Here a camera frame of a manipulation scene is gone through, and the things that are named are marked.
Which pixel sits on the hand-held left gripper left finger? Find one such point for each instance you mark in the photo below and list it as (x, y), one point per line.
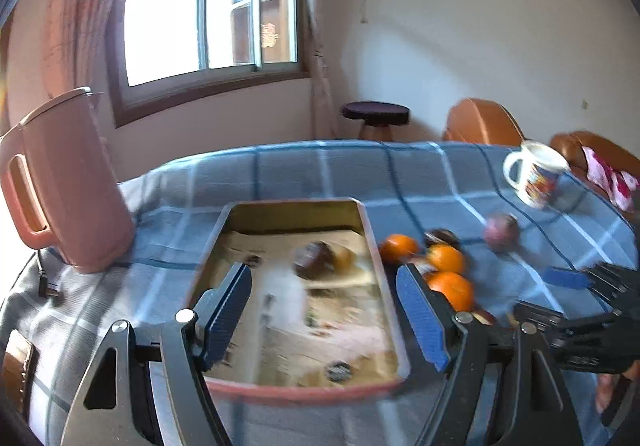
(227, 316)

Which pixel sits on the pink patterned curtain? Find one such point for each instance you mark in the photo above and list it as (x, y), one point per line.
(85, 1)

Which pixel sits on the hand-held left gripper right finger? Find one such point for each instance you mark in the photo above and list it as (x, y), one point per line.
(422, 321)

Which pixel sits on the orange round-backed chair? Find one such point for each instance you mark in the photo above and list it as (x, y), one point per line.
(480, 123)

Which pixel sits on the pink white cloth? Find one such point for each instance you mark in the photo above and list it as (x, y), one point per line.
(607, 176)

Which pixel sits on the dark red cut fruit piece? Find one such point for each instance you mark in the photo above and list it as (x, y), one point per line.
(442, 236)
(481, 317)

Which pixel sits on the round purple fruit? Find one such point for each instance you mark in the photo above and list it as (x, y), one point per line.
(500, 232)

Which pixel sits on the blue plaid tablecloth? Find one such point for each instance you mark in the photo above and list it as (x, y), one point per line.
(310, 171)

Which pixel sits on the dark round stool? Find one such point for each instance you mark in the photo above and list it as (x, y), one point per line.
(375, 111)

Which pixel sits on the white printed mug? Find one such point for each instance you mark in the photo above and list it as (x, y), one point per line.
(537, 181)

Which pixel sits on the small yellow fruit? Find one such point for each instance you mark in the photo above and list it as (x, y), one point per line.
(344, 258)

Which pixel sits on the wooden framed window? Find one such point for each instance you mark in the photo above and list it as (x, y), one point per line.
(165, 16)

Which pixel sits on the pale tied curtain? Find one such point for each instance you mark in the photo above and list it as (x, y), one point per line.
(315, 26)

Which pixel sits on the pink electric kettle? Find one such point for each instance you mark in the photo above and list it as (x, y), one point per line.
(75, 186)

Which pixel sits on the metal tray with pink rim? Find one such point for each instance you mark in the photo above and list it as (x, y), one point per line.
(295, 216)

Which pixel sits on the orange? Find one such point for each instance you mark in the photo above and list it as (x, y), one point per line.
(445, 258)
(450, 290)
(399, 250)

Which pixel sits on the brown leather wallet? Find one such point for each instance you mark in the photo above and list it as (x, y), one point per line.
(17, 366)

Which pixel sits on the dark brown round fruit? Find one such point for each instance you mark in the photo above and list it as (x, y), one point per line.
(315, 260)

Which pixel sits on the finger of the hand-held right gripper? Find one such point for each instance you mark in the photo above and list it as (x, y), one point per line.
(540, 316)
(567, 278)

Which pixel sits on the newspaper tray liner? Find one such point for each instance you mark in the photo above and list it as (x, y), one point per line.
(340, 326)

